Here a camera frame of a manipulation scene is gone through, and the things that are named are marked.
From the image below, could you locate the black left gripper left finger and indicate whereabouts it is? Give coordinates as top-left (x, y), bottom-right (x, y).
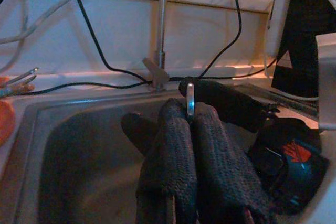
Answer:
top-left (135, 98), bottom-right (197, 224)

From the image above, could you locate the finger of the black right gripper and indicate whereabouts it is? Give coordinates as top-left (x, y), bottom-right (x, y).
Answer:
top-left (178, 76), bottom-right (280, 133)
top-left (120, 112), bottom-right (163, 156)

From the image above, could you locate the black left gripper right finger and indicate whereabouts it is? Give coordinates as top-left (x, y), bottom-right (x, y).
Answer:
top-left (190, 102), bottom-right (274, 224)

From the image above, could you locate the silver metal cutlery piece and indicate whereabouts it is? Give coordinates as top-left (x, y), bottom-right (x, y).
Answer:
top-left (10, 74), bottom-right (37, 86)
top-left (185, 82), bottom-right (196, 124)
top-left (0, 83), bottom-right (35, 98)
top-left (7, 67), bottom-right (39, 81)

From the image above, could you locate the dark steel kitchen sink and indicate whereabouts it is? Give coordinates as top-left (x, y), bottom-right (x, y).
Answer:
top-left (15, 82), bottom-right (320, 224)

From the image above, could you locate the chrome sink faucet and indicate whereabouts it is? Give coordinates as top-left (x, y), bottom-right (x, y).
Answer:
top-left (142, 0), bottom-right (170, 92)

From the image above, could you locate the orange plastic bowl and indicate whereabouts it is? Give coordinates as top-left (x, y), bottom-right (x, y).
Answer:
top-left (0, 77), bottom-right (16, 147)

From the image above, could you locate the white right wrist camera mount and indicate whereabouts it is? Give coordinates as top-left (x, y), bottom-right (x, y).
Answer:
top-left (301, 33), bottom-right (336, 224)

